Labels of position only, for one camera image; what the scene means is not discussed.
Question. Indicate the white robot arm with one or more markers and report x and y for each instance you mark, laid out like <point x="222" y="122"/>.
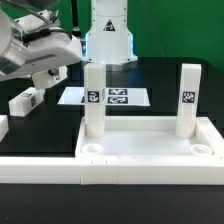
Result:
<point x="108" y="41"/>

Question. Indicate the white left fence piece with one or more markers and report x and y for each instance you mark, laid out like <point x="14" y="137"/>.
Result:
<point x="3" y="126"/>

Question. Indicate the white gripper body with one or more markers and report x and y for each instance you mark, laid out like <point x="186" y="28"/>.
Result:
<point x="35" y="52"/>

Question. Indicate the white desk top tray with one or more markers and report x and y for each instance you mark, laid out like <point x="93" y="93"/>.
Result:
<point x="145" y="136"/>

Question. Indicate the white marker plate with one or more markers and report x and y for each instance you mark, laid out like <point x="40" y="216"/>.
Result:
<point x="114" y="96"/>

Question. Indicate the white front fence wall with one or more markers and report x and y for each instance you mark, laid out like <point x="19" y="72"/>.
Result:
<point x="155" y="170"/>

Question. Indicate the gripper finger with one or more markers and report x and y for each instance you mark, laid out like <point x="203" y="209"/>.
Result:
<point x="54" y="72"/>

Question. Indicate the black vertical cable connector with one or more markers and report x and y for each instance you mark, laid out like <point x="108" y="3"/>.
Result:
<point x="76" y="28"/>

